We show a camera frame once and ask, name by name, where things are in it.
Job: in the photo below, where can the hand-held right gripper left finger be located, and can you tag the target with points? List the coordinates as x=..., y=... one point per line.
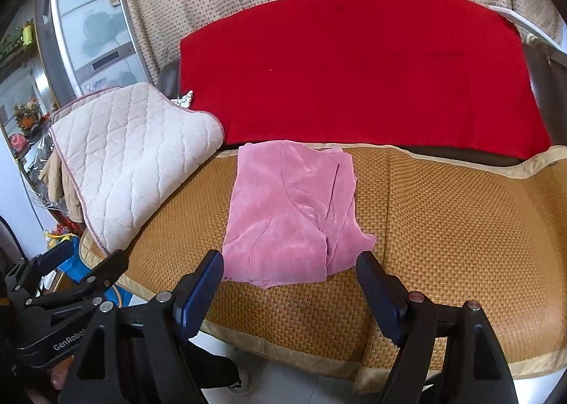
x=199, y=293

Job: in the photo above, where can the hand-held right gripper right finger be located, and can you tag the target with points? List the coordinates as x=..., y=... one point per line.
x=382, y=297

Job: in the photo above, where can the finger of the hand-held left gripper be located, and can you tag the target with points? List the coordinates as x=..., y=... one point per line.
x=53, y=255
x=102, y=271

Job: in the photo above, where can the pink zip jacket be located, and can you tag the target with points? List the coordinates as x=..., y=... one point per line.
x=283, y=218

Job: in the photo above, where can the person's left hand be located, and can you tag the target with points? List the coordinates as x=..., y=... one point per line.
x=61, y=376

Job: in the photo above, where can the beige garment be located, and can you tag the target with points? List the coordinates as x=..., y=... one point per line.
x=62, y=191

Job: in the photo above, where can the woven rattan mat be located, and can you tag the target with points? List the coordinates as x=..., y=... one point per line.
x=443, y=231

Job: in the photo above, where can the clear plastic wrap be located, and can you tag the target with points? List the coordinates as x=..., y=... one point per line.
x=37, y=165

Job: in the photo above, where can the white quilted pad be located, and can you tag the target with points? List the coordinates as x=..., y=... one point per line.
x=133, y=156

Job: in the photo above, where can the orange artificial flowers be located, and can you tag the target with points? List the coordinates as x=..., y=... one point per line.
x=29, y=116

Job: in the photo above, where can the black white patterned cloth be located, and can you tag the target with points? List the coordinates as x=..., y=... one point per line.
x=185, y=99

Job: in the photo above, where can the green plants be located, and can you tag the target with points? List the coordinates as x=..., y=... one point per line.
x=11, y=45

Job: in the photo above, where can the red blanket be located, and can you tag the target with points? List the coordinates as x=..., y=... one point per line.
x=354, y=76

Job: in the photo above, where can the silver refrigerator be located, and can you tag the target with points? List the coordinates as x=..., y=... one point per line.
x=97, y=32

